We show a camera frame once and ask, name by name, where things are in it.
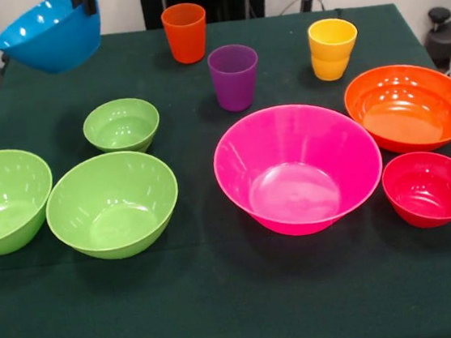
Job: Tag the yellow plastic cup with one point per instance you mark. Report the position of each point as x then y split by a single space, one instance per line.
333 38
331 69

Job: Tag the black equipment base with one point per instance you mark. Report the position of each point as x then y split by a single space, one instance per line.
445 40

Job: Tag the large green plastic bowl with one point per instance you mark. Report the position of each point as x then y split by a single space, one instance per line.
5 202
112 214

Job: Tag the dark green tablecloth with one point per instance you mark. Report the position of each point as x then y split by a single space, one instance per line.
265 307

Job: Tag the black power plug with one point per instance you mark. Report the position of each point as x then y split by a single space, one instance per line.
306 4

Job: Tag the small green plastic bowl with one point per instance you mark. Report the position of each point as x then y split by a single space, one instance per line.
121 128

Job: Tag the blue plastic bowl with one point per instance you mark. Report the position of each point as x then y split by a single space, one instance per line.
52 42

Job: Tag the orange plastic cup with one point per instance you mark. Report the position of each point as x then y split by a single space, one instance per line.
186 35

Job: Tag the pink plastic bowl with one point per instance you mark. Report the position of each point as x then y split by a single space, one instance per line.
300 177

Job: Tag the purple plastic cup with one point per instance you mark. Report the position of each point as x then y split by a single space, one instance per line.
233 78

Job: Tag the orange plastic bowl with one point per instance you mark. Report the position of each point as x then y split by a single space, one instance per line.
410 111

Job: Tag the small red plastic bowl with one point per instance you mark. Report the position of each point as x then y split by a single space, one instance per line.
429 190

